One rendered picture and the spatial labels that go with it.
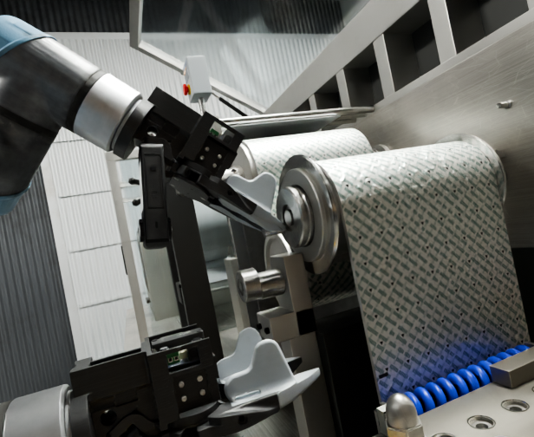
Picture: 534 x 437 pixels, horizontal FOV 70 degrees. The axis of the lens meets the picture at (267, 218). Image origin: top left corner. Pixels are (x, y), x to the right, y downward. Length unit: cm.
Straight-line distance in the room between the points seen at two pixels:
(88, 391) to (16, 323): 324
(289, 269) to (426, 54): 56
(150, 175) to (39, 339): 321
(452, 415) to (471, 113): 45
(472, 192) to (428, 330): 18
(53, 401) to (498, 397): 41
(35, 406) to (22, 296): 321
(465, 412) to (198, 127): 40
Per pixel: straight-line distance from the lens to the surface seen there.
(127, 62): 383
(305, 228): 43
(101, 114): 43
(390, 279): 46
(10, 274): 357
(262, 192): 45
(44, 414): 36
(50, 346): 359
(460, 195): 53
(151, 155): 43
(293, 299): 48
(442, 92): 74
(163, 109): 45
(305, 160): 44
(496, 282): 57
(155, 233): 42
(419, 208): 49
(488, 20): 80
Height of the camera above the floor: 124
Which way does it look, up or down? 1 degrees up
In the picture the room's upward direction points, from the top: 11 degrees counter-clockwise
